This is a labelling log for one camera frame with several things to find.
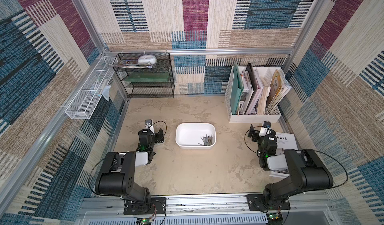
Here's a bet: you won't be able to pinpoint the white Inedia magazine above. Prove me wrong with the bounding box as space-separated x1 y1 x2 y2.
267 132 298 179

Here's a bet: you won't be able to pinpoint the white plastic storage box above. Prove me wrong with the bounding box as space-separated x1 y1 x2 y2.
176 123 217 150

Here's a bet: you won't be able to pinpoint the steel nail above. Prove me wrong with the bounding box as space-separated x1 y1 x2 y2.
199 135 214 147

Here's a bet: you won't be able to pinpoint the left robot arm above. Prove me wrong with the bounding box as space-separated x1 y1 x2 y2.
93 128 165 206

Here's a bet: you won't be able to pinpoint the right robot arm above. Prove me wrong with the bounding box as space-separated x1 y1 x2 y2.
246 121 334 213

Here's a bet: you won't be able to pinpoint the white desktop file organizer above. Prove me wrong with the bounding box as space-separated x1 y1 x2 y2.
225 66 283 123

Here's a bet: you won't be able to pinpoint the brown envelopes in organizer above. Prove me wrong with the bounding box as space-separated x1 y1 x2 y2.
267 70 292 113

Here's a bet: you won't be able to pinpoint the green tray in shelf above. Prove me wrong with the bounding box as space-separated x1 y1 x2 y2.
123 72 170 83

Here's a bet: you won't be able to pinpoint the green folder in organizer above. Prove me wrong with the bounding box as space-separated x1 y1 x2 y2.
230 65 244 115

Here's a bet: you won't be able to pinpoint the magazines on black shelf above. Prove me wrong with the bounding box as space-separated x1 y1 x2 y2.
110 59 156 69

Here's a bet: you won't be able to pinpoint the black binder in organizer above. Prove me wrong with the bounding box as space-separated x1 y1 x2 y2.
246 63 258 91

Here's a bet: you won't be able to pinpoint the white round device on shelf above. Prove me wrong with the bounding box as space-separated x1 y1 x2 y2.
138 55 157 65

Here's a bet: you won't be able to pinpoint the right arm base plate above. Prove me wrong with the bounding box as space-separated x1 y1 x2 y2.
246 194 291 213

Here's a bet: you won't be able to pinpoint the black wire mesh shelf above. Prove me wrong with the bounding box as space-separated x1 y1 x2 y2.
111 52 175 99

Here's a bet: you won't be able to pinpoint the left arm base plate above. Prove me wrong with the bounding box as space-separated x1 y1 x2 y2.
123 197 166 216

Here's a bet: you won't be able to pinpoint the white wire wall basket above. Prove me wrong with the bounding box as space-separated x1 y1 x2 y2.
65 56 115 120

